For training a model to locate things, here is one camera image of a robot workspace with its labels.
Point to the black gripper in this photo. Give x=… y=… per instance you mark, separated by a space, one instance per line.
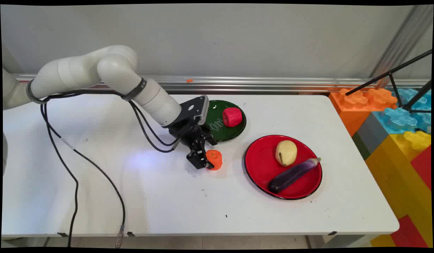
x=185 y=130

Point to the orange toy carrot piece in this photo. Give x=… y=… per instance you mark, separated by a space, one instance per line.
x=215 y=160

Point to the purple toy eggplant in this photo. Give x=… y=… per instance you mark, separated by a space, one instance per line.
x=290 y=175

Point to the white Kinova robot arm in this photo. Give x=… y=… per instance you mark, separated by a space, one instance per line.
x=80 y=72

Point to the green plate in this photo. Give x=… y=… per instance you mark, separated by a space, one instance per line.
x=220 y=131

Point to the red toy fruit piece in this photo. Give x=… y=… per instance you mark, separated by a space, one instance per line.
x=232 y=117

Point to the red plate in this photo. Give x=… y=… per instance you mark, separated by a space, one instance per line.
x=262 y=165

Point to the yellow toy potato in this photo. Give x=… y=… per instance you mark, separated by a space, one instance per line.
x=286 y=153

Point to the orange big toy block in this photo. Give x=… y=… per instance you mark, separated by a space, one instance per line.
x=354 y=105

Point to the grey big toy block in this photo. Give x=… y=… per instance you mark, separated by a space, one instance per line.
x=369 y=131

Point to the yellow big toy block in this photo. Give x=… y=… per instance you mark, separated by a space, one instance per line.
x=396 y=168

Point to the blue big toy block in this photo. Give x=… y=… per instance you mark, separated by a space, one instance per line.
x=399 y=117

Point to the black tripod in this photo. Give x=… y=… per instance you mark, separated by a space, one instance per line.
x=410 y=105

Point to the red big toy block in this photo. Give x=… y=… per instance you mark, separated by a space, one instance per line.
x=408 y=233
x=423 y=165

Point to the aluminium rail along wall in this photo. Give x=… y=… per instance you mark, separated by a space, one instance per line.
x=273 y=84

